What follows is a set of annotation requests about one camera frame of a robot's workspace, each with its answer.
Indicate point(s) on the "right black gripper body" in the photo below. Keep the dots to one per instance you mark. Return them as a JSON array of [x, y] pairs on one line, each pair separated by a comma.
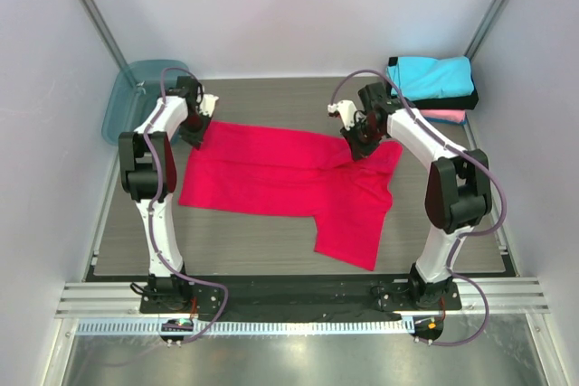
[[356, 145]]

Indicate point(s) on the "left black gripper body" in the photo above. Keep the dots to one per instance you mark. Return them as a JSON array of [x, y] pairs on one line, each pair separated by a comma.
[[195, 127]]

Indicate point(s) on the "red t shirt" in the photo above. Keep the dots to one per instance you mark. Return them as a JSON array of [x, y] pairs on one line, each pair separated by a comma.
[[289, 173]]

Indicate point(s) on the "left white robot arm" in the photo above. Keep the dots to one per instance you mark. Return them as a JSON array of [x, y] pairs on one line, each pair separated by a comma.
[[148, 175]]

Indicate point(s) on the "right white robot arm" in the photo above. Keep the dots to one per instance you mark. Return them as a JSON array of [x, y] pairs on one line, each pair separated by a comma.
[[458, 193]]

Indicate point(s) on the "teal plastic bin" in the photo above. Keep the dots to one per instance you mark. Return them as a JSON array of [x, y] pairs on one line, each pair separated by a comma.
[[134, 95]]

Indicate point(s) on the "folded cyan t shirt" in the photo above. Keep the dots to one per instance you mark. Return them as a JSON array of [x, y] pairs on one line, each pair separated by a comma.
[[430, 78]]

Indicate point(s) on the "folded pink t shirt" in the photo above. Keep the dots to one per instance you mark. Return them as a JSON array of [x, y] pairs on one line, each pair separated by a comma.
[[451, 114]]

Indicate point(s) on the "folded black t shirt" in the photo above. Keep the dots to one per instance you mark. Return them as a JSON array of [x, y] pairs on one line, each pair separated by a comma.
[[461, 103]]

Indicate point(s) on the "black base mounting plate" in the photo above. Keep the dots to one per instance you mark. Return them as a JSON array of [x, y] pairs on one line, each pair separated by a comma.
[[366, 297]]

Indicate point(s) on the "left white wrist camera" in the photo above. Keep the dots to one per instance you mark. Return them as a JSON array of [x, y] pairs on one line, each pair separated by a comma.
[[207, 105]]

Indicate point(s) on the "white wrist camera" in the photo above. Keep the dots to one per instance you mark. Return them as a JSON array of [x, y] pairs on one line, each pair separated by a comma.
[[207, 105], [345, 110]]

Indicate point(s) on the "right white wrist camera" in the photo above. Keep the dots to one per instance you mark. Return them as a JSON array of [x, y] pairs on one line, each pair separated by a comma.
[[345, 110]]

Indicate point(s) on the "white slotted cable duct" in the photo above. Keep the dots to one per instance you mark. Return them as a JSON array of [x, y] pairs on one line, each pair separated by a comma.
[[179, 327]]

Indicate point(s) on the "aluminium extrusion rail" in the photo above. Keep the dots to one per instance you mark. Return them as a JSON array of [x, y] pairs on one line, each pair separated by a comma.
[[504, 295]]

